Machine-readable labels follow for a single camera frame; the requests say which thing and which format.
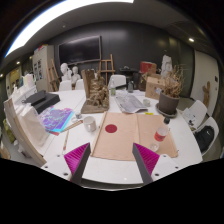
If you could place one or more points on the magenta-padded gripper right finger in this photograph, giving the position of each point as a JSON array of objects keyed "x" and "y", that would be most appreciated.
[{"x": 148, "y": 158}]

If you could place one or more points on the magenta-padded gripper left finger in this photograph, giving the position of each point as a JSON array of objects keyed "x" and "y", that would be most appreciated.
[{"x": 75, "y": 158}]

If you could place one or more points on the clear red-labelled drink bottle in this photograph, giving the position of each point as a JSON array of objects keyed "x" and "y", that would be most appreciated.
[{"x": 161, "y": 134}]

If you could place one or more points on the wooden paintbrush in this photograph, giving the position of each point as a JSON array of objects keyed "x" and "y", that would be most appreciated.
[{"x": 65, "y": 141}]

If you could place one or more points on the tan flat cardboard sheet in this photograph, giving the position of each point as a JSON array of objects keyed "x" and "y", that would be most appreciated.
[{"x": 126, "y": 143}]

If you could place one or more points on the flat wooden stick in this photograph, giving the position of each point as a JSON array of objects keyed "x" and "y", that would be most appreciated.
[{"x": 71, "y": 126}]

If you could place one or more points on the white ceramic mug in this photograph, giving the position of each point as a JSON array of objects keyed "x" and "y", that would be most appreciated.
[{"x": 89, "y": 124}]

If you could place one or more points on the small white paint jar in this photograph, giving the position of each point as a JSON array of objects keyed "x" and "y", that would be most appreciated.
[{"x": 78, "y": 115}]

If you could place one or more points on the colourful iridescent painting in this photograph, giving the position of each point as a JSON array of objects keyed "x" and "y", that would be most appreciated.
[{"x": 55, "y": 120}]

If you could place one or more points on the small yellow flat item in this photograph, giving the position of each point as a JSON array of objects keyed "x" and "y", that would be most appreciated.
[{"x": 149, "y": 113}]

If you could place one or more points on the flat round red coaster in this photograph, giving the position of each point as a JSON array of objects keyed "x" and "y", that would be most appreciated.
[{"x": 111, "y": 128}]

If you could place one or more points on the grey plant saucer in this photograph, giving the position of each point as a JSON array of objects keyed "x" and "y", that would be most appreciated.
[{"x": 160, "y": 111}]

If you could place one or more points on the white wood-framed canvas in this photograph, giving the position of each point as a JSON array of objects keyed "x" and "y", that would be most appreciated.
[{"x": 30, "y": 126}]

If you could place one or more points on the grey printed newspaper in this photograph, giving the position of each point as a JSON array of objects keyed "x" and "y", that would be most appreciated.
[{"x": 131, "y": 104}]

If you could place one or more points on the black backpack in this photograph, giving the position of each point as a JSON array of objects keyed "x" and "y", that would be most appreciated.
[{"x": 204, "y": 138}]

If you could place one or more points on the grey pot with dry plant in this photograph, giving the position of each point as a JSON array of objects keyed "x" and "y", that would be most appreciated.
[{"x": 168, "y": 101}]

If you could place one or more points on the black flat box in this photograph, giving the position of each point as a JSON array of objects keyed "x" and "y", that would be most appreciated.
[
  {"x": 48, "y": 102},
  {"x": 36, "y": 97}
]

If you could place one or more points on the white chair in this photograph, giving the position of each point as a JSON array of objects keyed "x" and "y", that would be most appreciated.
[
  {"x": 79, "y": 84},
  {"x": 65, "y": 86},
  {"x": 118, "y": 80},
  {"x": 213, "y": 125},
  {"x": 199, "y": 110}
]

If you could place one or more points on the brown cardboard box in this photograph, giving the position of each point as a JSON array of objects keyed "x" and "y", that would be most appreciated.
[{"x": 152, "y": 87}]

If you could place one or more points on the small white plaster bust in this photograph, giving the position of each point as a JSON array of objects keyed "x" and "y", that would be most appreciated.
[{"x": 75, "y": 75}]

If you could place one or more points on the wooden easel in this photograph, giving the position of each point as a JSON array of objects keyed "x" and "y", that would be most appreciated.
[
  {"x": 107, "y": 70},
  {"x": 52, "y": 75}
]

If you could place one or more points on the wooden figure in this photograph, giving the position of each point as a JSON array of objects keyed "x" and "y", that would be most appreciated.
[{"x": 206, "y": 93}]

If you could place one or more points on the large white plaster bust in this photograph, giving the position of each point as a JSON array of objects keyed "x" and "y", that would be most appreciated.
[{"x": 65, "y": 70}]

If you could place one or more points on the red box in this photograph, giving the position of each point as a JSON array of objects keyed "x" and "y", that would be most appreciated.
[{"x": 147, "y": 66}]

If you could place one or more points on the white plaster statue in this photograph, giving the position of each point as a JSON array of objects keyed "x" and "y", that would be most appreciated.
[{"x": 166, "y": 65}]

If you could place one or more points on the white cabinet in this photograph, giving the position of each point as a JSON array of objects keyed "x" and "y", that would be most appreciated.
[{"x": 41, "y": 66}]

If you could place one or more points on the long ceiling light strip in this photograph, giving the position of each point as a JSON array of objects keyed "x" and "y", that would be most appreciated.
[{"x": 50, "y": 16}]

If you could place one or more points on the black wall screen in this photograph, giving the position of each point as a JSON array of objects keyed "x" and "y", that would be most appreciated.
[{"x": 80, "y": 50}]

